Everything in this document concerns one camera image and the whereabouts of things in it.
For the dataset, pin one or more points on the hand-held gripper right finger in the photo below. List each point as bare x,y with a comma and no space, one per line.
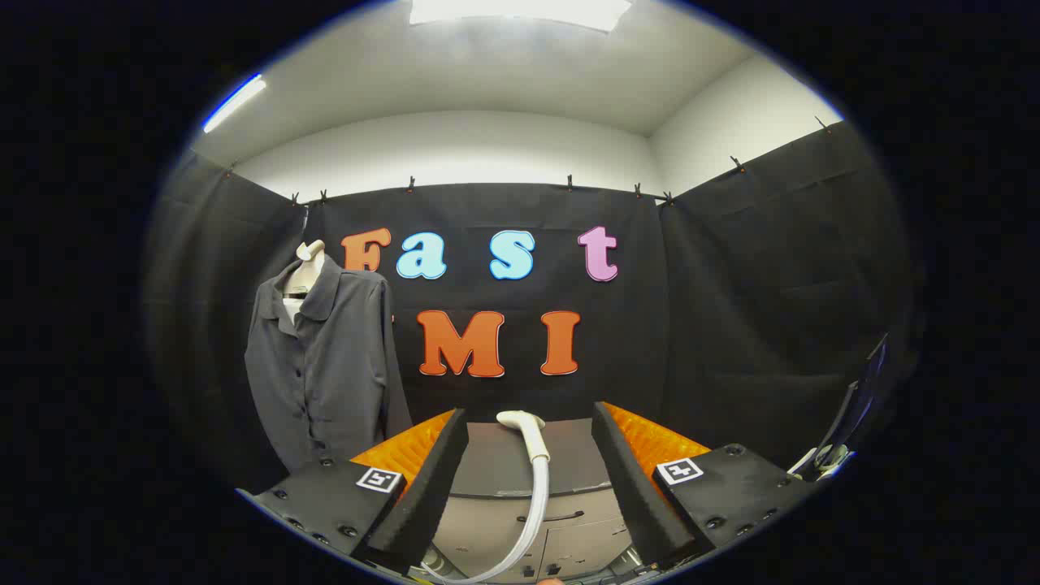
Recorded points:
634,487

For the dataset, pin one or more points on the gray button shirt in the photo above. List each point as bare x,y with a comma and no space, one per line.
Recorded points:
333,366

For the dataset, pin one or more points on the ceiling strip light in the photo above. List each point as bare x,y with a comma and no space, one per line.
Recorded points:
234,102

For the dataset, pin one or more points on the cream clothes hanger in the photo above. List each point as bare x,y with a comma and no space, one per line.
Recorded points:
307,272

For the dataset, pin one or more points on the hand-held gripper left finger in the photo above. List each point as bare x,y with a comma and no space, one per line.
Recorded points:
431,487

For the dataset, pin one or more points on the rectangular ceiling light panel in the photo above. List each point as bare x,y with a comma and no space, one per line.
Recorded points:
520,11

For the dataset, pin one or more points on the cluttered white desk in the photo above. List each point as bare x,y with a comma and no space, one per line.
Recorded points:
825,463

